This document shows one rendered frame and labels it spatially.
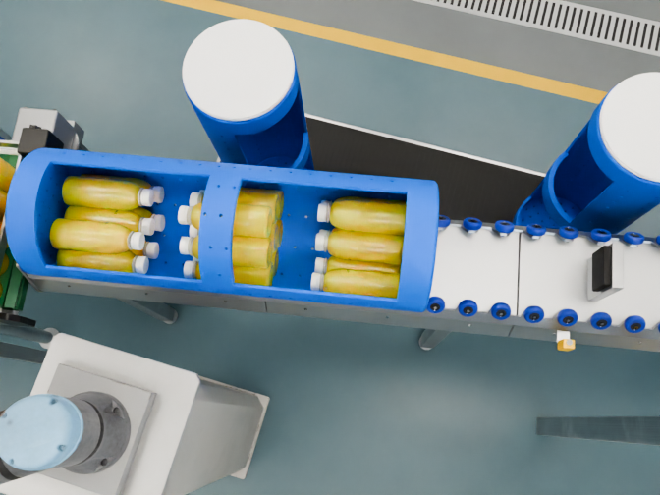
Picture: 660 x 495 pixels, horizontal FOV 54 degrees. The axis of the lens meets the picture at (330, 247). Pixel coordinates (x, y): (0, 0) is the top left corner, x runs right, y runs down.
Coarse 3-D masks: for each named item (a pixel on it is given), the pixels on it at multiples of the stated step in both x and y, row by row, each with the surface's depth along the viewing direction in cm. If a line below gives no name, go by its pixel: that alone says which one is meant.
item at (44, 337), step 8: (0, 152) 171; (8, 152) 171; (16, 152) 171; (0, 312) 161; (8, 312) 180; (16, 312) 220; (0, 320) 163; (8, 320) 161; (16, 320) 161; (24, 320) 164; (32, 320) 168; (0, 328) 211; (8, 328) 215; (16, 328) 219; (24, 328) 225; (32, 328) 232; (48, 328) 249; (16, 336) 223; (24, 336) 227; (32, 336) 232; (40, 336) 237; (48, 336) 243; (40, 344) 247; (48, 344) 247
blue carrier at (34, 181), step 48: (48, 192) 146; (288, 192) 151; (336, 192) 150; (384, 192) 148; (432, 192) 130; (48, 240) 148; (288, 240) 155; (432, 240) 126; (192, 288) 138; (240, 288) 135; (288, 288) 134
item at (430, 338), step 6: (426, 330) 221; (432, 330) 202; (438, 330) 194; (426, 336) 219; (432, 336) 207; (438, 336) 206; (444, 336) 205; (420, 342) 242; (426, 342) 224; (432, 342) 222; (438, 342) 220; (426, 348) 241
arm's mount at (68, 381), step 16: (64, 368) 128; (64, 384) 127; (80, 384) 127; (96, 384) 126; (112, 384) 126; (128, 384) 128; (128, 400) 125; (144, 400) 125; (144, 416) 125; (128, 448) 123; (128, 464) 123; (64, 480) 122; (80, 480) 122; (96, 480) 121; (112, 480) 121
